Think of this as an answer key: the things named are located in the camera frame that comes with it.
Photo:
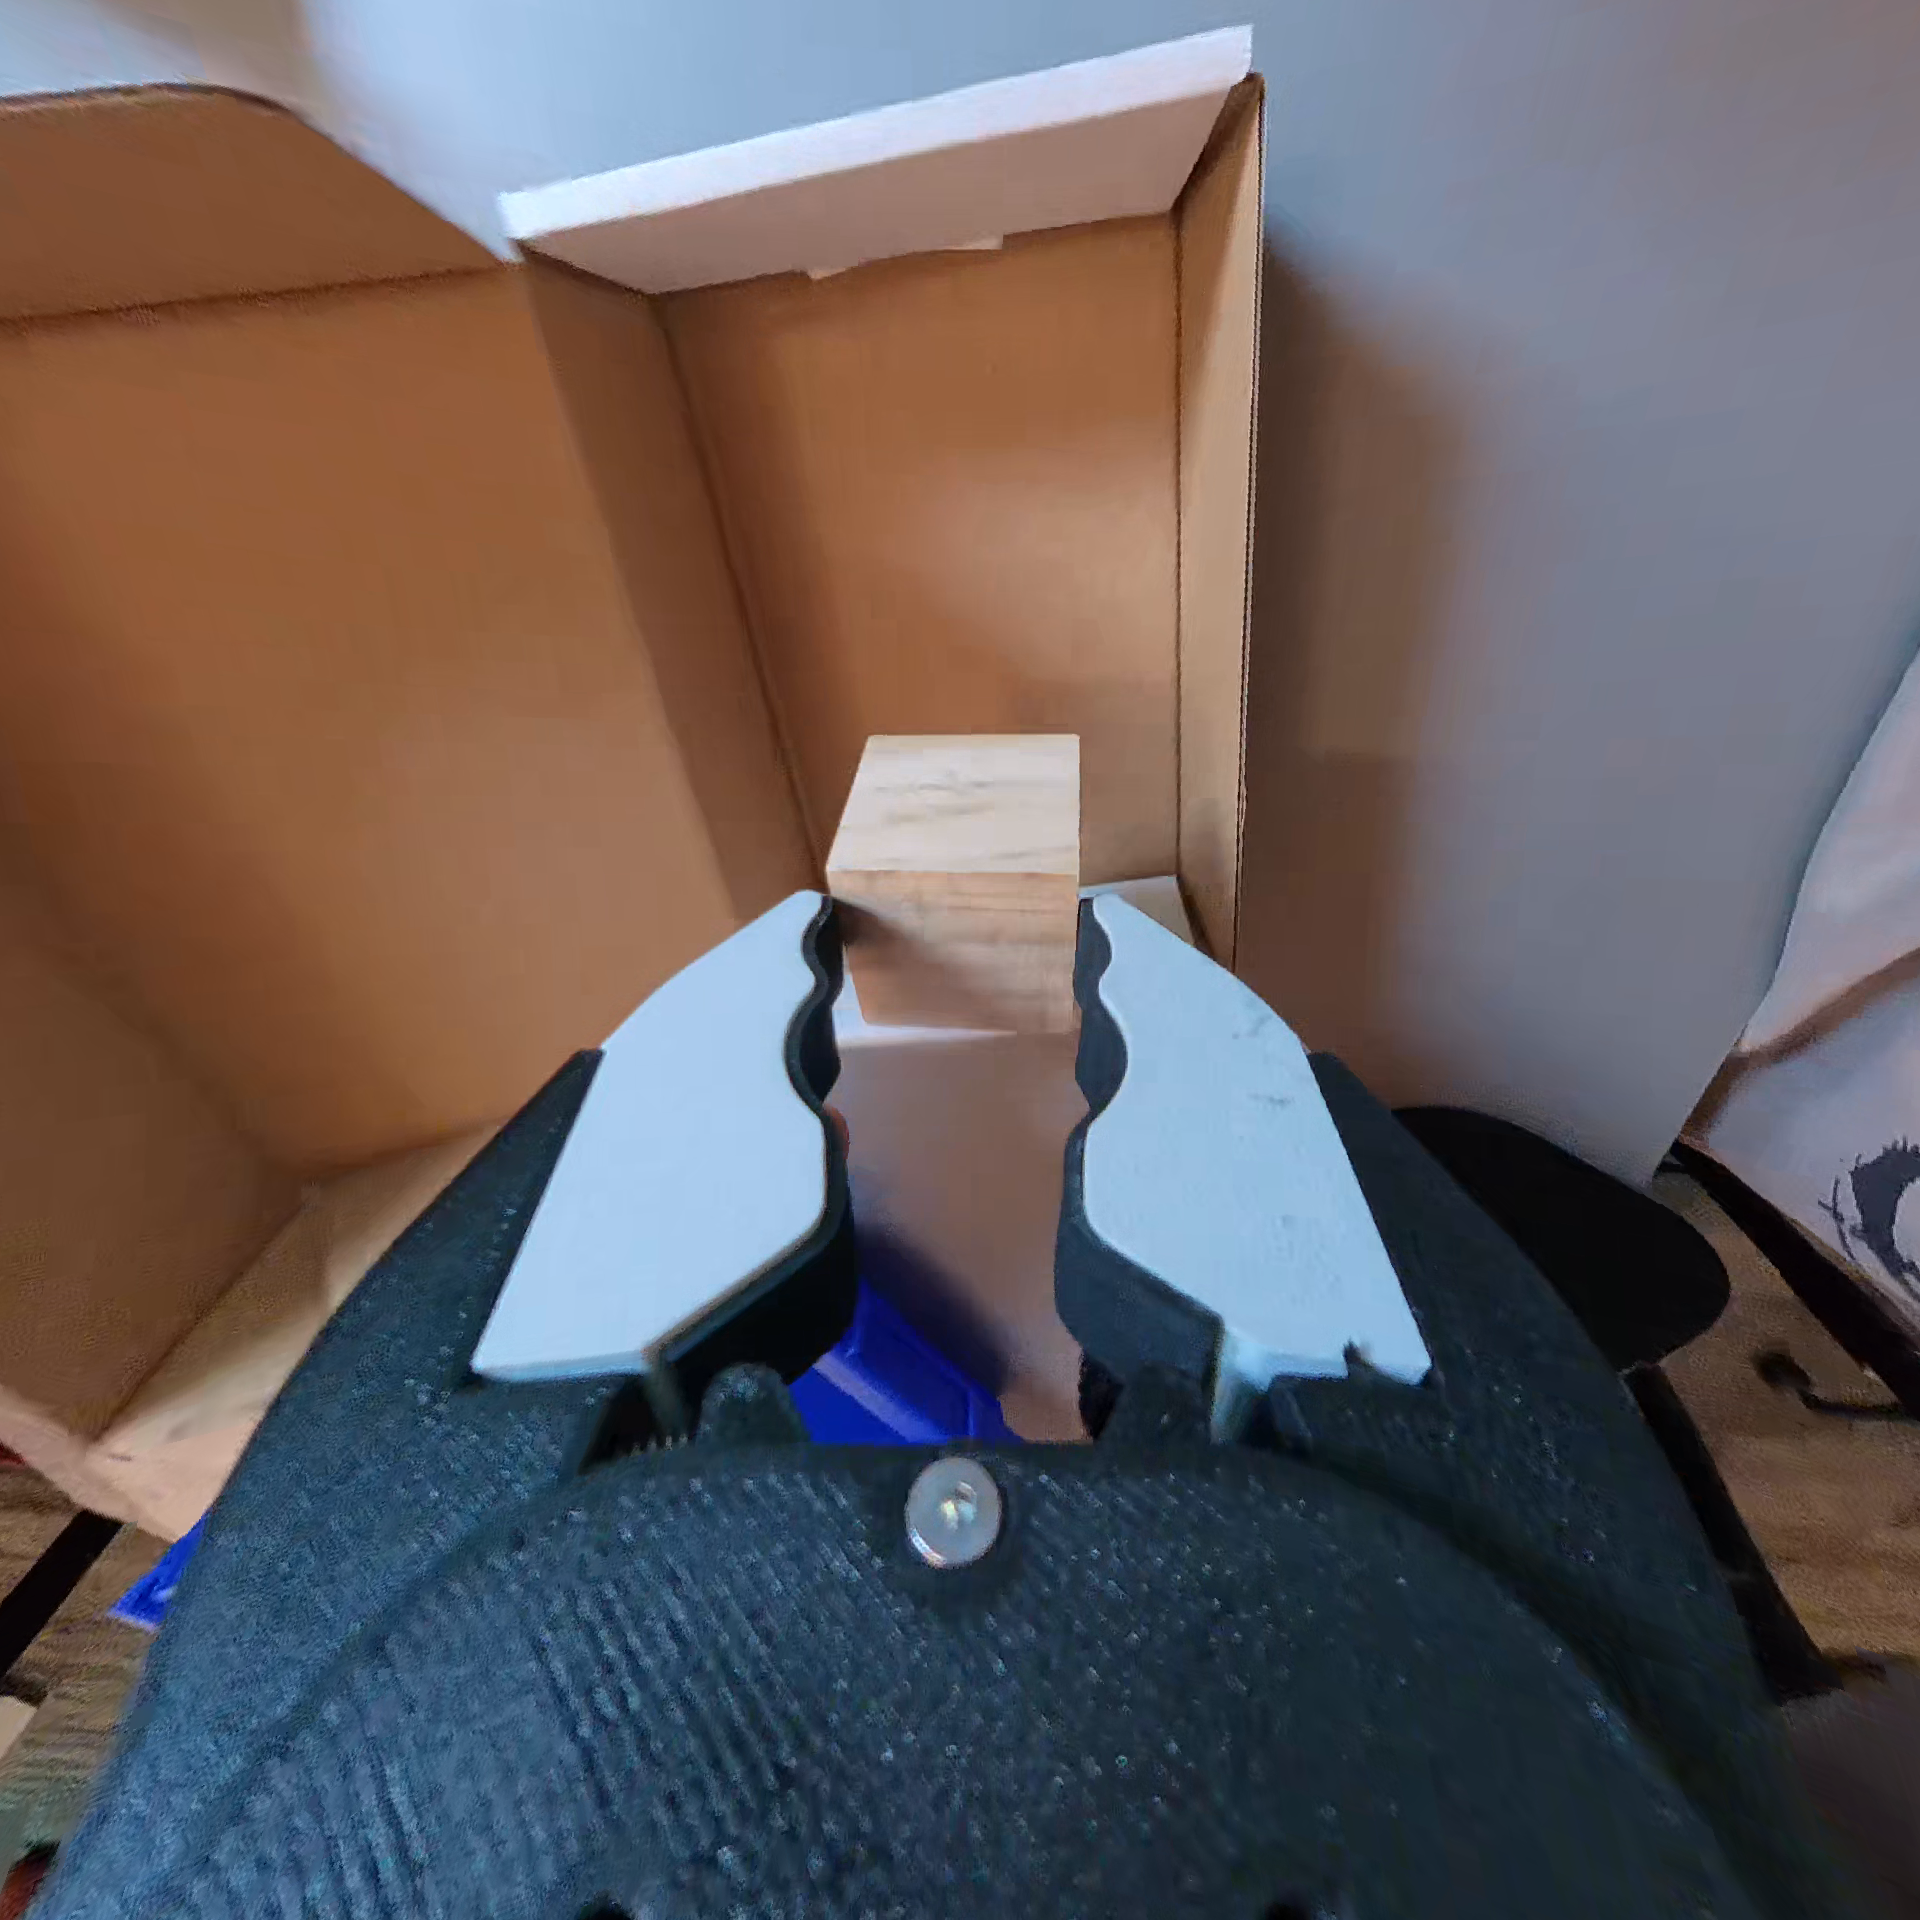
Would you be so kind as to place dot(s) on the white cardboard mailer box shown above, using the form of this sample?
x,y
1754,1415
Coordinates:
x,y
376,676

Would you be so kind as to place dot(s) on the blue plastic bin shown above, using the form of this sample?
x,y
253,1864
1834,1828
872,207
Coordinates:
x,y
886,1388

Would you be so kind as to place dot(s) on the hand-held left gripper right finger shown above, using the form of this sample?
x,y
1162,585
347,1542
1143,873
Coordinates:
x,y
1231,1154

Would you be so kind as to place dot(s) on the white cloth with black print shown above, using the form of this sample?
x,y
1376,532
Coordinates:
x,y
1829,1021

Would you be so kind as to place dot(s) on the black chair seat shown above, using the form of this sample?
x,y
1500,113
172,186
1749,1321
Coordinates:
x,y
1560,1231

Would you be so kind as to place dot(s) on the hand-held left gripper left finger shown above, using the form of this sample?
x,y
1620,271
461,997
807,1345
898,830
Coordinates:
x,y
661,1170

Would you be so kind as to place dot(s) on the large wooden cube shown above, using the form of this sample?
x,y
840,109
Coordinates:
x,y
962,855

